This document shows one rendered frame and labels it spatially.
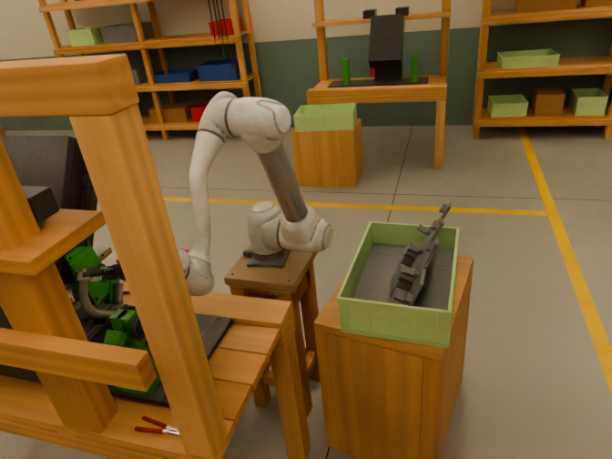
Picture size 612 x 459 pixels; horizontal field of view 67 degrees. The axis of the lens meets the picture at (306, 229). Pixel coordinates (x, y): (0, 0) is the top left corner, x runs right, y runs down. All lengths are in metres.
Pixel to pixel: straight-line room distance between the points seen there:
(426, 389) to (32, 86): 1.60
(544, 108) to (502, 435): 4.54
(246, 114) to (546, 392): 2.12
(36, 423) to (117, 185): 1.04
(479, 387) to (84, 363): 2.07
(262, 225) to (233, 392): 0.75
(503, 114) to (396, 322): 4.81
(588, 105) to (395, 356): 5.04
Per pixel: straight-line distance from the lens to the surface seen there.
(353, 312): 1.78
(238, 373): 1.65
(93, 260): 1.85
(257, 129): 1.56
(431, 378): 1.88
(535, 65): 6.23
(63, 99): 0.96
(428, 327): 1.76
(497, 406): 2.73
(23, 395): 1.92
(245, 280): 2.05
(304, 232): 1.90
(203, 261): 1.61
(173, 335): 1.13
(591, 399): 2.90
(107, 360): 1.24
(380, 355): 1.89
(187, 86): 7.05
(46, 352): 1.37
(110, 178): 0.96
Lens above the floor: 2.03
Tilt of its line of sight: 29 degrees down
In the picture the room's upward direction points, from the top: 6 degrees counter-clockwise
